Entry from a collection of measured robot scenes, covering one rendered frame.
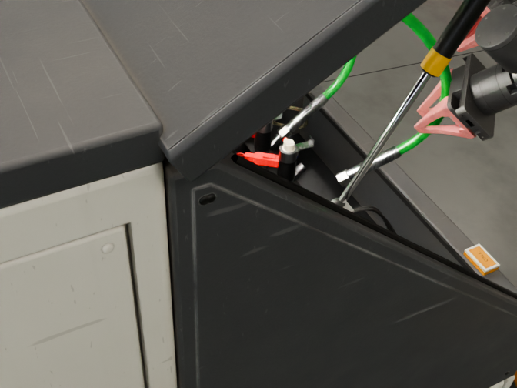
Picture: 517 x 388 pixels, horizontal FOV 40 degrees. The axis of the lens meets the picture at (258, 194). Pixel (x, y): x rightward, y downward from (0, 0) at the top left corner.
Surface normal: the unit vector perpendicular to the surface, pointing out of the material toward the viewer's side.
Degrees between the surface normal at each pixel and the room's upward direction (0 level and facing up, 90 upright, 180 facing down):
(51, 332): 90
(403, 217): 90
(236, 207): 90
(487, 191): 0
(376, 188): 90
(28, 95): 0
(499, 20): 50
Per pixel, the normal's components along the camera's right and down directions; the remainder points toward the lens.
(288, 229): 0.46, 0.63
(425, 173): 0.04, -0.72
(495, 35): -0.73, -0.42
